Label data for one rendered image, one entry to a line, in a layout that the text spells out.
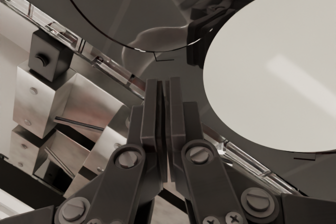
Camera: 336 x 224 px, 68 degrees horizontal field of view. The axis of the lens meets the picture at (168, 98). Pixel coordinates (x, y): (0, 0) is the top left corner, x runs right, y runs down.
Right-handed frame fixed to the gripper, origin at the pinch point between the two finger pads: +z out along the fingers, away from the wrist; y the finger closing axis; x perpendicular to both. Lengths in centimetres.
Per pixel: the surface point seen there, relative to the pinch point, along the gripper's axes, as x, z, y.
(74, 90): -4.6, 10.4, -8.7
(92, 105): -6.1, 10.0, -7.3
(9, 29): -2.0, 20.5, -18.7
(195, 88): -1.1, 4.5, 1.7
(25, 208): -12.1, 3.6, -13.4
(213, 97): -1.5, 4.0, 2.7
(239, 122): -3.2, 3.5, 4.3
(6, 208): -15.3, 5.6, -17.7
